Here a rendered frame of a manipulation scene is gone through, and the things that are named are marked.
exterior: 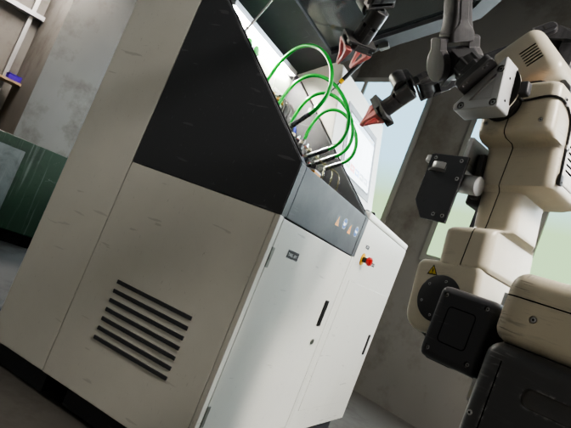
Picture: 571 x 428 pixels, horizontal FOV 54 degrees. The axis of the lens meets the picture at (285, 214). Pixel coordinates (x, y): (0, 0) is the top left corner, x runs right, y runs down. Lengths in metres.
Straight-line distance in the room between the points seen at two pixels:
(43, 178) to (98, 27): 3.46
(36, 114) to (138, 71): 5.60
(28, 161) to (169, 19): 2.88
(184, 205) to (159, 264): 0.19
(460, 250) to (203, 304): 0.74
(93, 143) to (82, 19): 5.82
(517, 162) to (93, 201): 1.30
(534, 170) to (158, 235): 1.06
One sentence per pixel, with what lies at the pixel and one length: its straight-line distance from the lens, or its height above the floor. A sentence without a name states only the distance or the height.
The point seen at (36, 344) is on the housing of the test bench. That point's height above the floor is 0.13.
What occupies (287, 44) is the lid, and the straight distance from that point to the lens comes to 2.35.
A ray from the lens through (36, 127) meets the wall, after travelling 7.57.
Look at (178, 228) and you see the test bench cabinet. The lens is 1.70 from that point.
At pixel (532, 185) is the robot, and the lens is 1.28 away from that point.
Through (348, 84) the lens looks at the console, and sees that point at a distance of 2.54.
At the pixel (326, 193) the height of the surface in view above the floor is 0.92.
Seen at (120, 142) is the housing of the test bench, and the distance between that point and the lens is 1.94.
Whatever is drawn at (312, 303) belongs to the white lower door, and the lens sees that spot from 1.96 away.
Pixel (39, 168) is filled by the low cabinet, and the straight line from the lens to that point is 4.76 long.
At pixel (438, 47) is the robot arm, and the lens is 1.33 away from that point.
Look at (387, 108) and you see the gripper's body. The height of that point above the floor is 1.26.
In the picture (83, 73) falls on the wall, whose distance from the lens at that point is 7.73.
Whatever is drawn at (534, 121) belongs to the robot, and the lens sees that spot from 1.28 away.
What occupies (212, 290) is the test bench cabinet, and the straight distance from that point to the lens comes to 1.60.
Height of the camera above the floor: 0.68
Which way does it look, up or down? 5 degrees up
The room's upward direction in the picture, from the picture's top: 22 degrees clockwise
